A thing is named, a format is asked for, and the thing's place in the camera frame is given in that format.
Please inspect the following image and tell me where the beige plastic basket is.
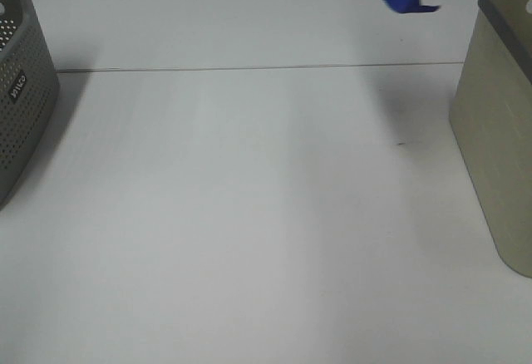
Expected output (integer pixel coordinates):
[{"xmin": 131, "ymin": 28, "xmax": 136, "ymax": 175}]
[{"xmin": 450, "ymin": 0, "xmax": 531, "ymax": 277}]

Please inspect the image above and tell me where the grey perforated plastic basket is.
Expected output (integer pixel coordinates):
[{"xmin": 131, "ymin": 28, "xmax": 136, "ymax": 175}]
[{"xmin": 1, "ymin": 0, "xmax": 60, "ymax": 204}]

